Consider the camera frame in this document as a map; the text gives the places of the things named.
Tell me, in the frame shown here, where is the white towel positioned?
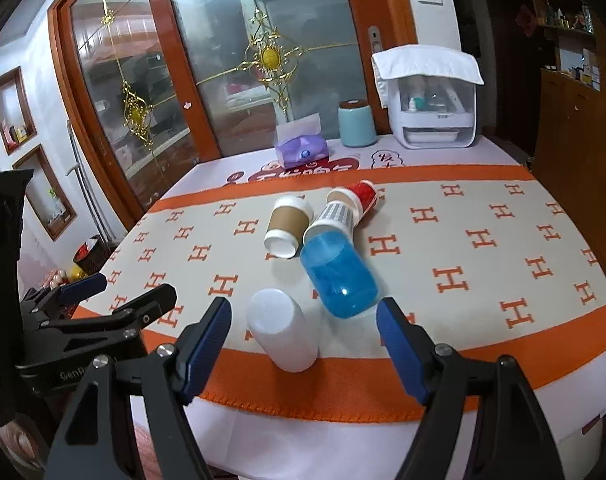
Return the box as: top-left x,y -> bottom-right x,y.
372,44 -> 485,108

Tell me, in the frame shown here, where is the light blue canister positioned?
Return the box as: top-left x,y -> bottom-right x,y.
338,99 -> 377,147

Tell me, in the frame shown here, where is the white plastic storage box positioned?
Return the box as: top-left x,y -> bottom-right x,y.
383,72 -> 478,150

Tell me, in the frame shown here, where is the metal pole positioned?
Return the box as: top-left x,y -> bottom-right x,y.
65,120 -> 116,256

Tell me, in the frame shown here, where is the brown sleeved paper cup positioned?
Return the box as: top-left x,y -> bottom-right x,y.
264,195 -> 315,260

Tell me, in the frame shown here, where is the wooden wall niche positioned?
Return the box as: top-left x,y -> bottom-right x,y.
0,66 -> 38,156
12,144 -> 78,242

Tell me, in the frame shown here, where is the orange patterned blanket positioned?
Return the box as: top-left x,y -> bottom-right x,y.
70,165 -> 606,423

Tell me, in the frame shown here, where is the wooden cabinet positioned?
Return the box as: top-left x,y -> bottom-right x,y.
525,0 -> 606,281

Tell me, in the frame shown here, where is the white foam cup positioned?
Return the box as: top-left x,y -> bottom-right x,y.
246,288 -> 320,374

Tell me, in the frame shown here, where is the grey patterned paper cup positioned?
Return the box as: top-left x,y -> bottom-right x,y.
303,200 -> 360,252

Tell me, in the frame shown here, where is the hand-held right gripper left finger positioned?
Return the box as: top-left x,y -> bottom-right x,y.
43,296 -> 234,480

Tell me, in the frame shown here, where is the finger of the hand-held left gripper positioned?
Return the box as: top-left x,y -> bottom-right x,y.
33,283 -> 178,361
23,273 -> 108,320

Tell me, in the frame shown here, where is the wooden framed glass sliding door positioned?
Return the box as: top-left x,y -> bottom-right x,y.
48,0 -> 418,231

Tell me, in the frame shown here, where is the blue translucent plastic cup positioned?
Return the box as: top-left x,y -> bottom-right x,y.
299,230 -> 380,320

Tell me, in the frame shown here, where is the purple tissue pack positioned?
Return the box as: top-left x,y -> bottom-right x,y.
274,115 -> 330,170

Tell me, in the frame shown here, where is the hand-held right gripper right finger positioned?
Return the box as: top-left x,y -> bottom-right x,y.
375,296 -> 566,480

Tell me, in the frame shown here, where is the red paper cup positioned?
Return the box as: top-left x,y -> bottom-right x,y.
326,180 -> 378,223

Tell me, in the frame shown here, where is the row of small bottles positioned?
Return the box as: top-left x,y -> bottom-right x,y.
543,0 -> 596,33

